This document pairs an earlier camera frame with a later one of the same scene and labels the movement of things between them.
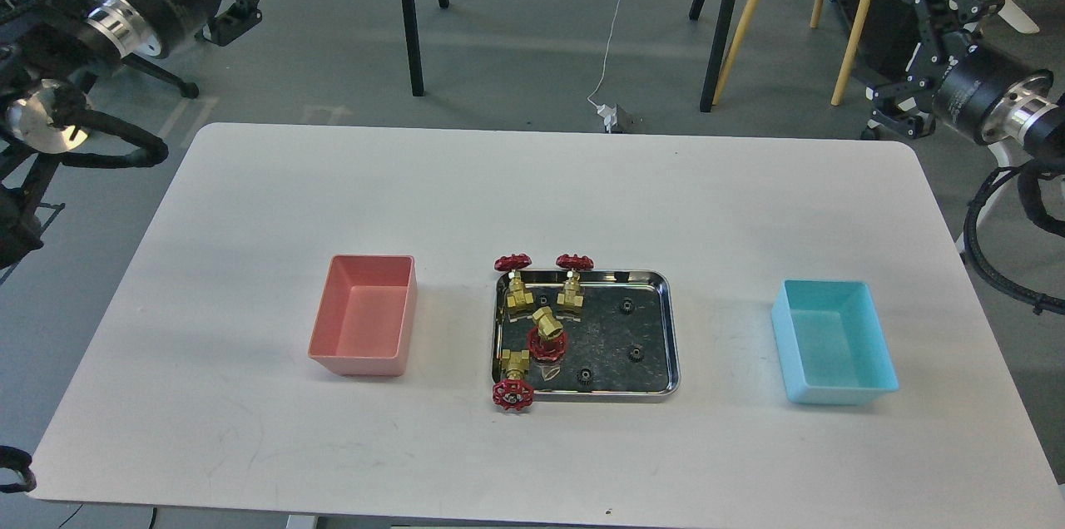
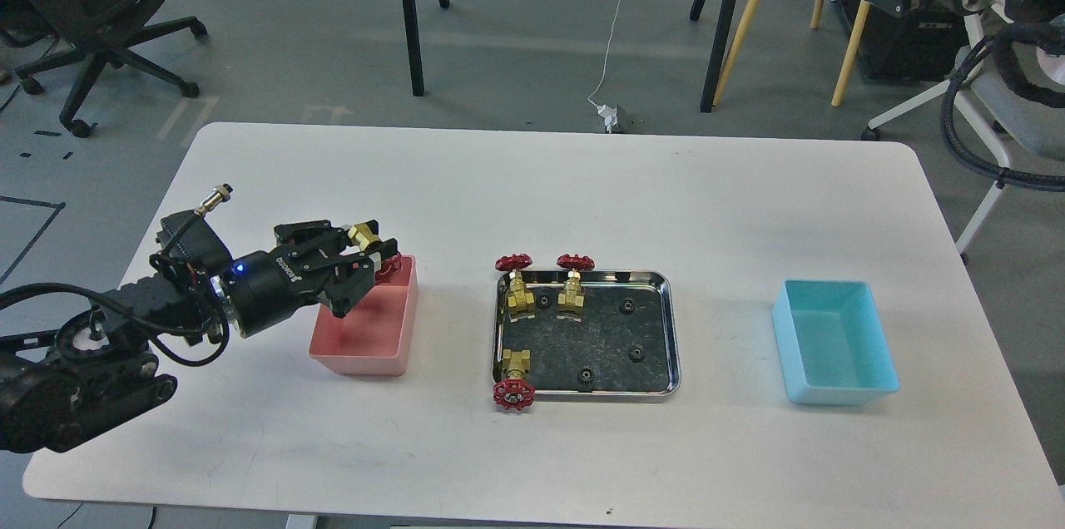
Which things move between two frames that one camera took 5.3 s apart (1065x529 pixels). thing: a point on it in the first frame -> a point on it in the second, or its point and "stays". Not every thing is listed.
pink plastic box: x=367 y=315 stays
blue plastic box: x=831 y=343 stays
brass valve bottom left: x=513 y=393 stays
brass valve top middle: x=570 y=299 stays
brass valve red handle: x=548 y=340 -> x=365 y=236
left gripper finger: x=240 y=7 -> x=320 y=239
